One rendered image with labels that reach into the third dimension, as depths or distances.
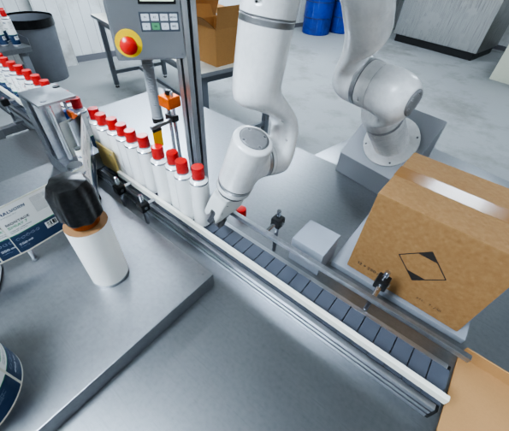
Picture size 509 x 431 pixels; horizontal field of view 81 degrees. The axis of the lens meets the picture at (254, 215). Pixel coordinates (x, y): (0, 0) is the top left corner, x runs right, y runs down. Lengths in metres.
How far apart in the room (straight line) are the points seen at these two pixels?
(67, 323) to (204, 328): 0.31
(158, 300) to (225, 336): 0.18
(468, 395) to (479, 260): 0.30
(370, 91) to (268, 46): 0.38
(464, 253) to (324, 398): 0.42
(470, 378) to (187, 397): 0.62
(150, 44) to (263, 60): 0.40
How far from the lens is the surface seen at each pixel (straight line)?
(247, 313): 0.79
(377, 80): 0.83
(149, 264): 0.84
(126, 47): 0.83
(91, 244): 0.71
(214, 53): 2.47
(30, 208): 0.89
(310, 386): 0.75
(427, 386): 0.74
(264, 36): 0.52
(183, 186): 0.84
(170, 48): 0.86
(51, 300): 0.87
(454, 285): 0.81
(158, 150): 0.88
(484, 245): 0.73
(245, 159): 0.58
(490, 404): 0.90
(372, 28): 0.73
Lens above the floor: 1.53
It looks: 44 degrees down
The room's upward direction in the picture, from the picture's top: 4 degrees clockwise
